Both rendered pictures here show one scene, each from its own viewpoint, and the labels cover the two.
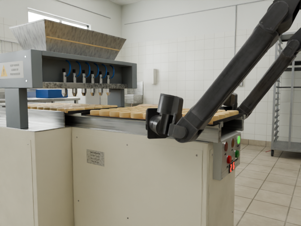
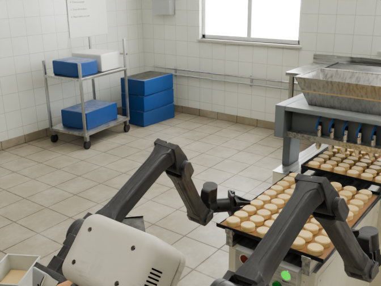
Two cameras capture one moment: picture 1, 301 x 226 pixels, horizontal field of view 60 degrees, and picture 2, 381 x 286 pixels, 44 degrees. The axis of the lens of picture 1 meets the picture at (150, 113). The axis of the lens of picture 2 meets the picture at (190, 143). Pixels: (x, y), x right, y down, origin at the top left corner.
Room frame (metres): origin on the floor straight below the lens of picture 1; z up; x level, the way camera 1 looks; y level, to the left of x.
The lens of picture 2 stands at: (0.82, -1.69, 1.73)
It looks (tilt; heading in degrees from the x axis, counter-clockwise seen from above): 19 degrees down; 94
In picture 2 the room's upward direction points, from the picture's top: 1 degrees counter-clockwise
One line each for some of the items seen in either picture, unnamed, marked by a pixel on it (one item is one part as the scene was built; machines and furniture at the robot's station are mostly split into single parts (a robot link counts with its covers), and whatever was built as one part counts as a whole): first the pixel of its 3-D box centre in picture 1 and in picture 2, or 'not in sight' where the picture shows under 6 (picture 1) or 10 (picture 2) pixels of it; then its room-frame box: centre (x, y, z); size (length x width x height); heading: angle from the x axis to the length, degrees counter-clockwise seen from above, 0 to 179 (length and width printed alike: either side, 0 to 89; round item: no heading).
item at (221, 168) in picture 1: (227, 153); (266, 275); (0.98, -0.30, 0.77); 0.24 x 0.04 x 0.14; 146
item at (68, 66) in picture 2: not in sight; (75, 66); (-0.79, 3.36, 0.88); 0.40 x 0.30 x 0.16; 150
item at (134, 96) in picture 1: (133, 93); not in sight; (5.97, 0.39, 0.92); 1.00 x 0.36 x 1.11; 57
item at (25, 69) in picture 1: (75, 90); (359, 143); (1.47, 0.42, 1.01); 0.72 x 0.33 x 0.34; 146
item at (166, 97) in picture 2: not in sight; (148, 97); (-0.14, 4.31, 0.30); 0.60 x 0.40 x 0.20; 57
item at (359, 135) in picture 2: (94, 79); (358, 139); (1.43, 0.30, 1.07); 0.06 x 0.03 x 0.18; 56
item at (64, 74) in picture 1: (66, 78); (318, 131); (1.28, 0.41, 1.07); 0.06 x 0.03 x 0.18; 56
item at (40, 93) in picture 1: (52, 93); not in sight; (4.27, 1.61, 0.95); 0.40 x 0.30 x 0.14; 150
